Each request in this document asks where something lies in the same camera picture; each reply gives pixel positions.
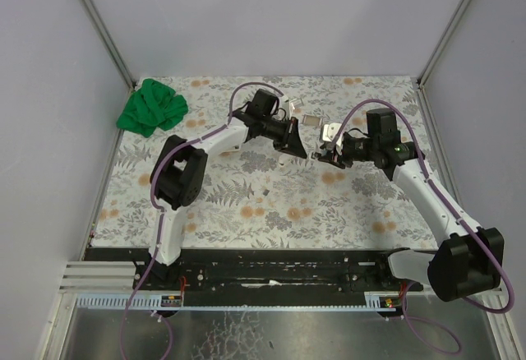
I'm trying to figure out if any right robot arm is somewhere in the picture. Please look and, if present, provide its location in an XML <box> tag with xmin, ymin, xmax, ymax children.
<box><xmin>313</xmin><ymin>108</ymin><xmax>504</xmax><ymax>302</ymax></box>

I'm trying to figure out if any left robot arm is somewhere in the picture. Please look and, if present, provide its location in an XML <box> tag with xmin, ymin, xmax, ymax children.
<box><xmin>150</xmin><ymin>88</ymin><xmax>307</xmax><ymax>266</ymax></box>

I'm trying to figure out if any small white stapler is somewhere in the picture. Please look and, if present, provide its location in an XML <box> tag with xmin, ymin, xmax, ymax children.
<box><xmin>279</xmin><ymin>155</ymin><xmax>289</xmax><ymax>166</ymax></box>

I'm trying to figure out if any olive green stapler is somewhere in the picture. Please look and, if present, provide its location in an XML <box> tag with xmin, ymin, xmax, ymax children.
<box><xmin>219</xmin><ymin>145</ymin><xmax>241</xmax><ymax>156</ymax></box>

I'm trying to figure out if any loose staple strip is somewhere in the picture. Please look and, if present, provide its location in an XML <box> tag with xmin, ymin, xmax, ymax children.
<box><xmin>302</xmin><ymin>114</ymin><xmax>323</xmax><ymax>127</ymax></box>

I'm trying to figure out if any floral table mat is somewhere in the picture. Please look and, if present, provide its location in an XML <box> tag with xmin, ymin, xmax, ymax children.
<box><xmin>90</xmin><ymin>76</ymin><xmax>436</xmax><ymax>249</ymax></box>

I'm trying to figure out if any green cloth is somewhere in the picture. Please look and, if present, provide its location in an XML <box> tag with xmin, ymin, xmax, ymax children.
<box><xmin>116</xmin><ymin>78</ymin><xmax>189</xmax><ymax>138</ymax></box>

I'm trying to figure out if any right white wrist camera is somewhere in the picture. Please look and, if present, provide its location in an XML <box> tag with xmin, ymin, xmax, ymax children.
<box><xmin>320</xmin><ymin>122</ymin><xmax>343</xmax><ymax>153</ymax></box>

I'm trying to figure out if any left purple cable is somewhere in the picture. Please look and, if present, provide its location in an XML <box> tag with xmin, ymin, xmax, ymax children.
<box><xmin>118</xmin><ymin>82</ymin><xmax>288</xmax><ymax>360</ymax></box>

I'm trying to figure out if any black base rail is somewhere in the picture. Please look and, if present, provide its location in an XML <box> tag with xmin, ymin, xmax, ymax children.
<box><xmin>81</xmin><ymin>247</ymin><xmax>445</xmax><ymax>307</ymax></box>

